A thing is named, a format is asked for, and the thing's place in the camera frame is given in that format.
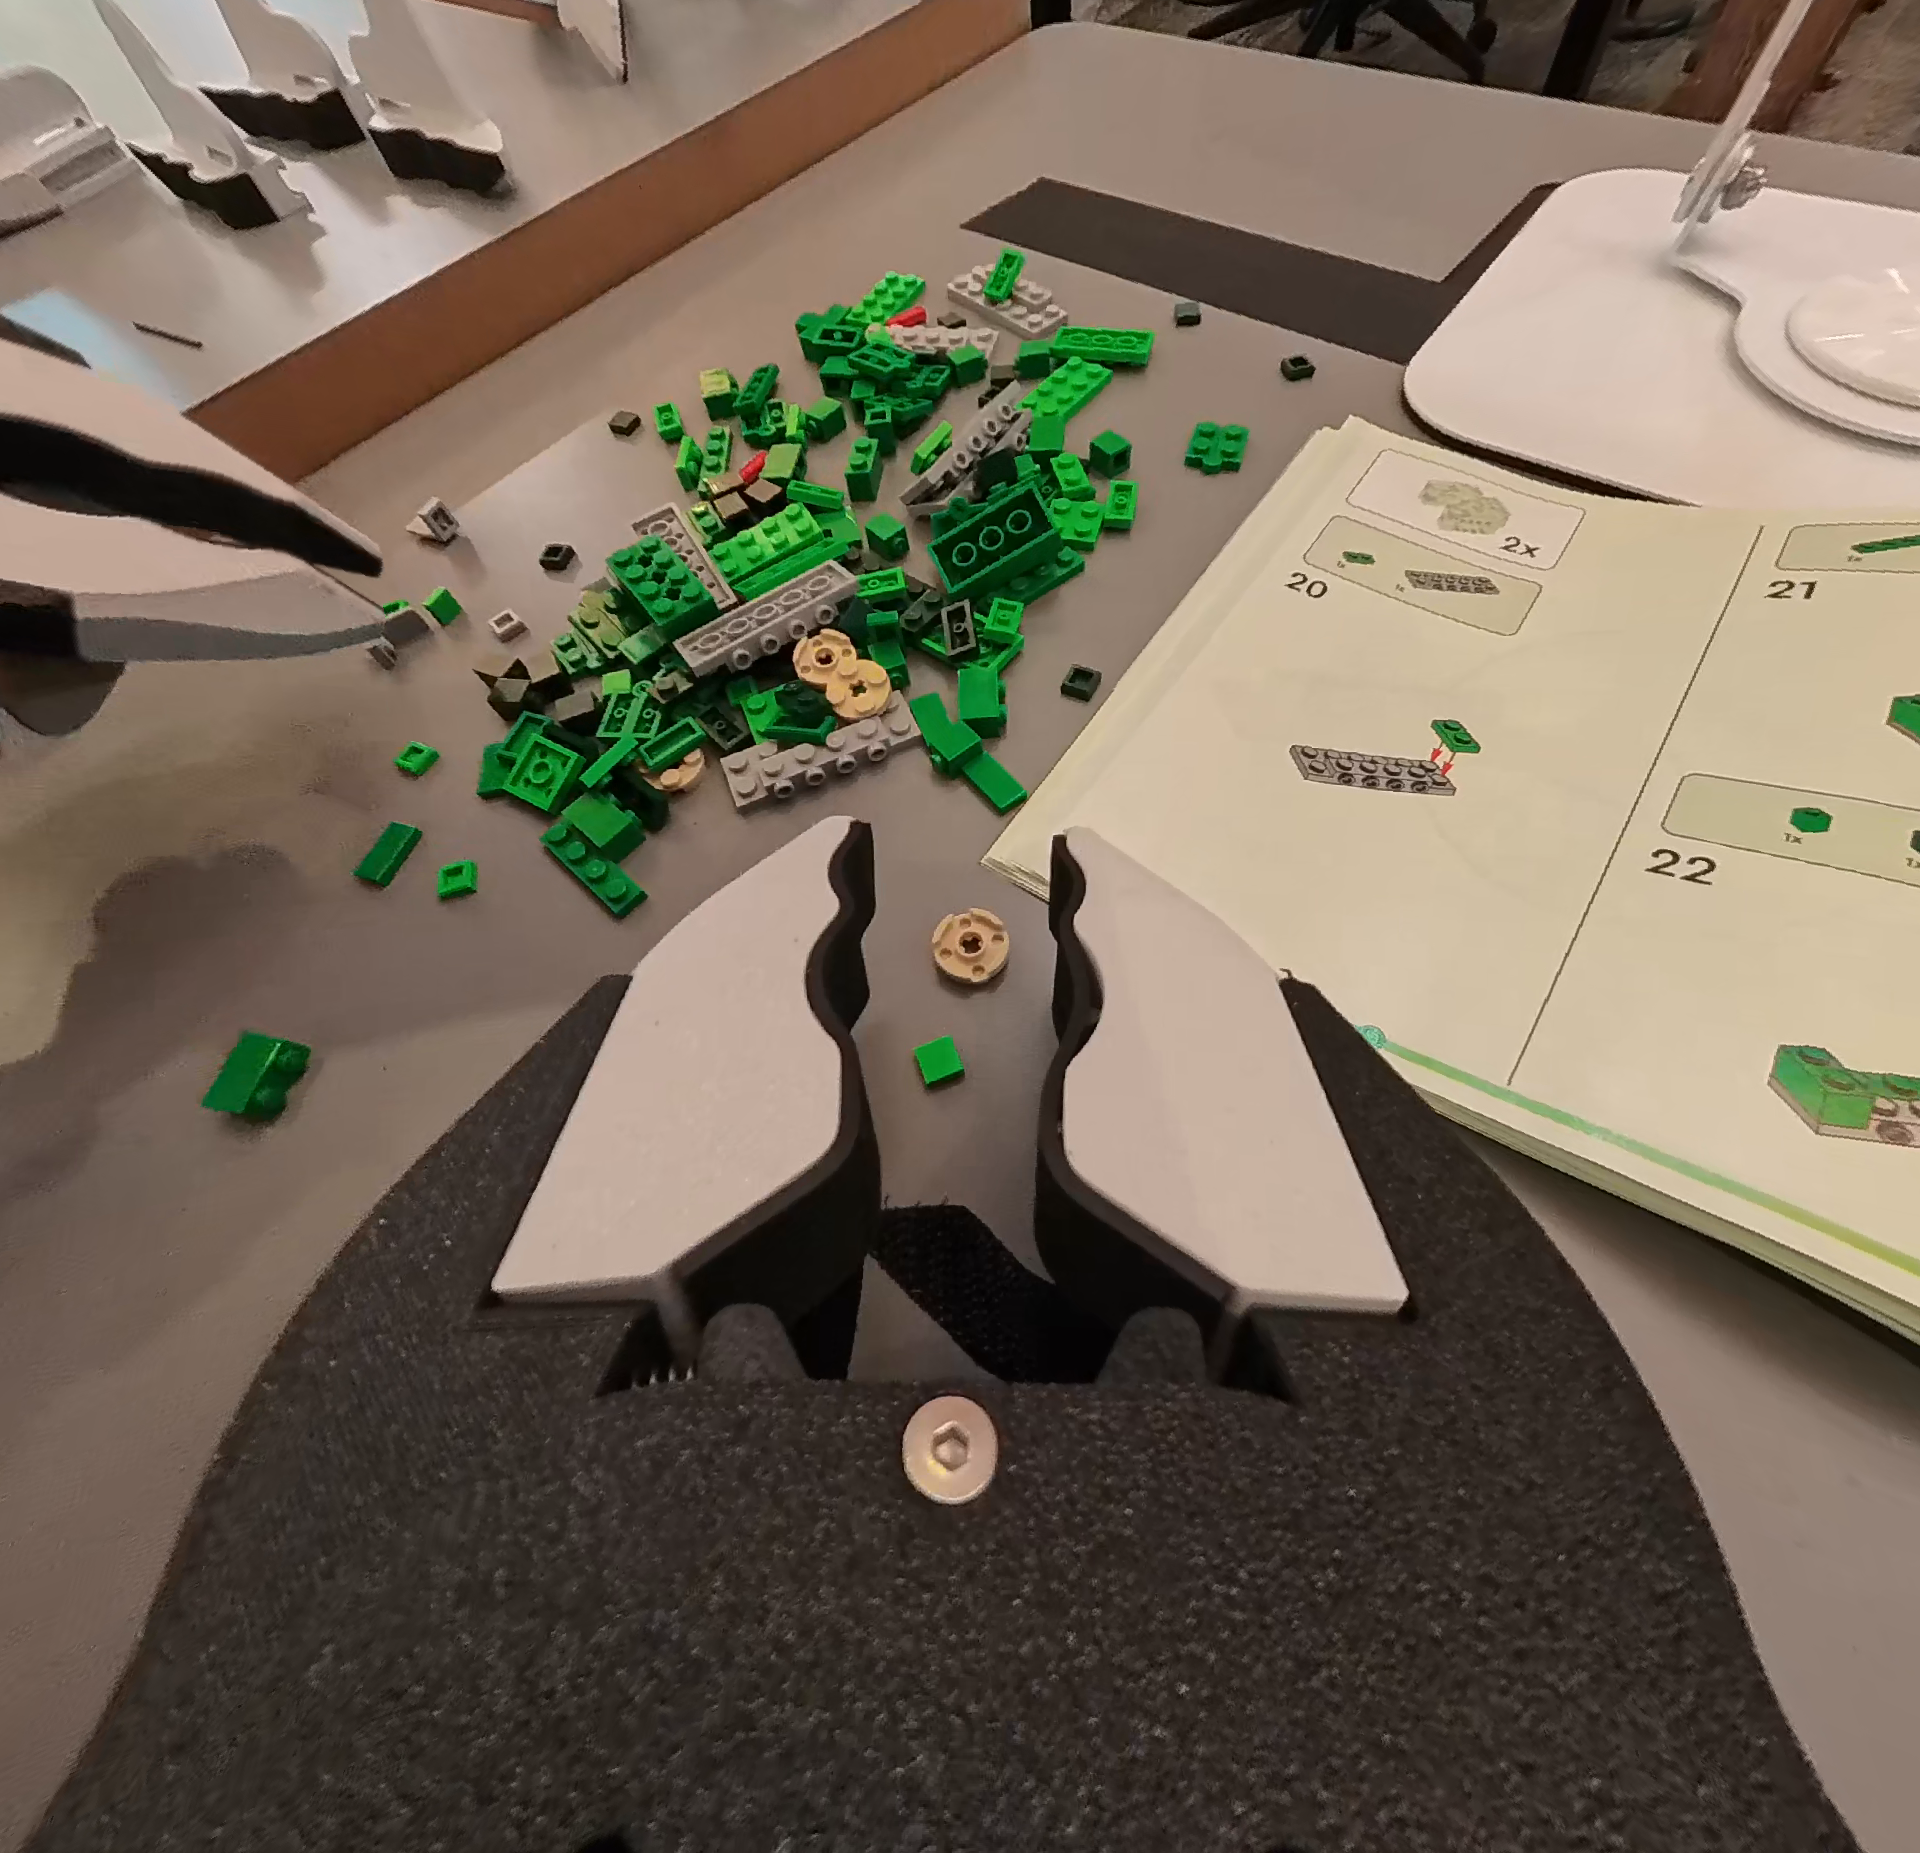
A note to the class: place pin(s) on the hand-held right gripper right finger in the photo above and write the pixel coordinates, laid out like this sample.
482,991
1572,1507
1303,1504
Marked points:
1214,1133

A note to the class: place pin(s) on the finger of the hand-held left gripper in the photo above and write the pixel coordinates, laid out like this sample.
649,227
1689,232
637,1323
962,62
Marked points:
179,593
134,429

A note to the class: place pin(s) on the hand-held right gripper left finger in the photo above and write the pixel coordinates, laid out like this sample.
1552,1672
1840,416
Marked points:
704,1118

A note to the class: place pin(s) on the small grey bracket brick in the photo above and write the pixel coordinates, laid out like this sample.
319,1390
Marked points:
435,521
403,627

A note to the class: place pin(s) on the pale green instruction booklet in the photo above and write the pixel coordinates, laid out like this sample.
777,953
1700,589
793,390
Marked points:
1501,907

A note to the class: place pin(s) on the pile of green building bricks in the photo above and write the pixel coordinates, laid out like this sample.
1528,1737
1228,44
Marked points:
811,532

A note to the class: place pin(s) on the grey desk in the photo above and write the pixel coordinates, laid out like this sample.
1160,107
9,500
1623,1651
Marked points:
151,1253

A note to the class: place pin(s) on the thin black rod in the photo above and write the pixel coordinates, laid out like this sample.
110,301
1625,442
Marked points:
168,334

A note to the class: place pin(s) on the small green brick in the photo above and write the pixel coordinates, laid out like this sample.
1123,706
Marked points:
938,1062

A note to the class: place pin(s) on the tan round brick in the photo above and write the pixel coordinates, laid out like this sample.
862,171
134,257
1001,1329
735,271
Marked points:
972,948
858,691
821,661
671,770

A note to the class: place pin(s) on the green flat tile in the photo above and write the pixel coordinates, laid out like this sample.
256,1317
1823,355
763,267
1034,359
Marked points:
387,852

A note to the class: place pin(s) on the spare black grey gripper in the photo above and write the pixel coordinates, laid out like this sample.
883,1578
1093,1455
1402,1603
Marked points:
585,0

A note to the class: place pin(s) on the green square plate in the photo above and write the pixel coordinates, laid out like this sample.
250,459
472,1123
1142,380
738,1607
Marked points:
1214,447

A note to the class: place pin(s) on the wooden post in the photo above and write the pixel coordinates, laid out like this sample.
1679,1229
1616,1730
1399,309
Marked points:
1861,82

